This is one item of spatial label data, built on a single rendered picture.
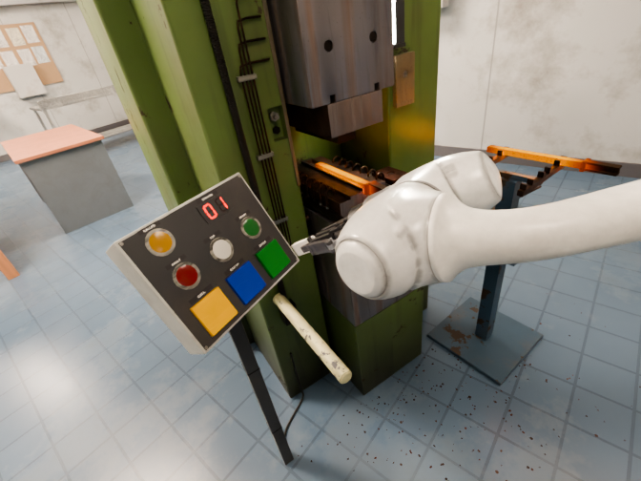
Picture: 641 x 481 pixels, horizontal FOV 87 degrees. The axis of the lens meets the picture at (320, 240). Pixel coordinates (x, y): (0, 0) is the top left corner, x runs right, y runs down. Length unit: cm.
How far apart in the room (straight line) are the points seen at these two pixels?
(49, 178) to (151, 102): 295
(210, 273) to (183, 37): 57
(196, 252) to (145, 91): 80
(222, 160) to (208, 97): 17
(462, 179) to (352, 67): 64
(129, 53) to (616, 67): 339
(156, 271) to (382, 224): 50
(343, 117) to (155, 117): 72
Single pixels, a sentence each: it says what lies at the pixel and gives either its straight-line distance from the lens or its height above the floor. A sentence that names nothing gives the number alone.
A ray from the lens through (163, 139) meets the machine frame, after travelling 145.
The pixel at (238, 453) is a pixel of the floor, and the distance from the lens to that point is 174.
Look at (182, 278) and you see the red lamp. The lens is 74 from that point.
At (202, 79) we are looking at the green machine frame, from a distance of 101.
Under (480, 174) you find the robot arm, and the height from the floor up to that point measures 129.
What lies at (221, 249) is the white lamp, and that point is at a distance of 79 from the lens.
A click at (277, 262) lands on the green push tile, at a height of 100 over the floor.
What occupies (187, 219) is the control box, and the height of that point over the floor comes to 117.
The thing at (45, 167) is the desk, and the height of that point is 68.
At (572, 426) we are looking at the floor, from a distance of 184.
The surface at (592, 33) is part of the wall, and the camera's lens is 373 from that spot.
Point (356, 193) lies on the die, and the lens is 115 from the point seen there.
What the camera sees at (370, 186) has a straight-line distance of 115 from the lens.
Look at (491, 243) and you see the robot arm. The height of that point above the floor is 128.
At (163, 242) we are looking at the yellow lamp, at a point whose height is 116.
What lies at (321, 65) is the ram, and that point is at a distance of 99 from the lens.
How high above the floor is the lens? 149
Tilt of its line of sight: 33 degrees down
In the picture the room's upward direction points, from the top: 10 degrees counter-clockwise
